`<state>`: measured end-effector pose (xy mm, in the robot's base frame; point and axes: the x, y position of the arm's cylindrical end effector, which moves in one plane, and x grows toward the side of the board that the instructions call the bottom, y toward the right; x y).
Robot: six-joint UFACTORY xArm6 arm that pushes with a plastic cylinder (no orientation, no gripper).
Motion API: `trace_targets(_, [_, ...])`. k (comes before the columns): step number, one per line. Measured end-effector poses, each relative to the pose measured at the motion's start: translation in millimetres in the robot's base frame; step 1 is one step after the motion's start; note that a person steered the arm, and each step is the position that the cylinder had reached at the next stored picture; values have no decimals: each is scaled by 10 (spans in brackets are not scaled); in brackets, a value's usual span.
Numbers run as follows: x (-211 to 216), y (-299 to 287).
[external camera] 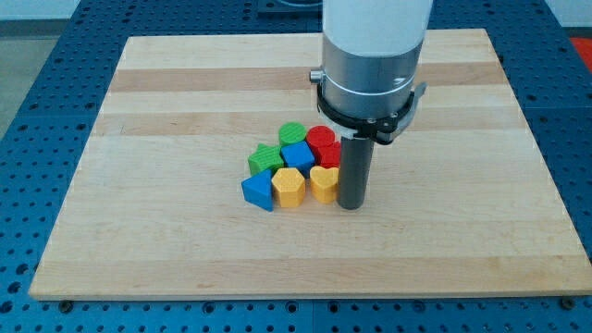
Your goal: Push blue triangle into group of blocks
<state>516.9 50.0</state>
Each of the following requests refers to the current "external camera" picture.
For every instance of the red cylinder block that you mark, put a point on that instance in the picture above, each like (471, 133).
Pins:
(320, 136)

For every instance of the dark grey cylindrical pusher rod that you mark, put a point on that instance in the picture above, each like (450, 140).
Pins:
(354, 166)

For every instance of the green cylinder block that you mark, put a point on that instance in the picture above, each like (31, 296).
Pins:
(291, 132)

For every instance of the blue triangle block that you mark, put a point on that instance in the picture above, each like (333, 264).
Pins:
(257, 190)

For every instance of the green star block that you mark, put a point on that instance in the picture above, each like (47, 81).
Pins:
(265, 157)

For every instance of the blue cube block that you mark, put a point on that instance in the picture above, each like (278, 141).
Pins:
(300, 156)

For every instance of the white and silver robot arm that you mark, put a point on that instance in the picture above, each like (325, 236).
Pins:
(370, 53)

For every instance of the black clamp ring bracket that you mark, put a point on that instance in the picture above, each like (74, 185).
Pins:
(382, 130)

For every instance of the yellow hexagon block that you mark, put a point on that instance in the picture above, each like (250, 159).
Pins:
(288, 187)

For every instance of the yellow heart block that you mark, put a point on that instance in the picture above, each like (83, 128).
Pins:
(324, 183)

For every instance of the light wooden board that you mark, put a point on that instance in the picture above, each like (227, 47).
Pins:
(460, 205)

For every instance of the red block behind rod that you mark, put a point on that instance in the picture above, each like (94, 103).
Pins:
(329, 156)

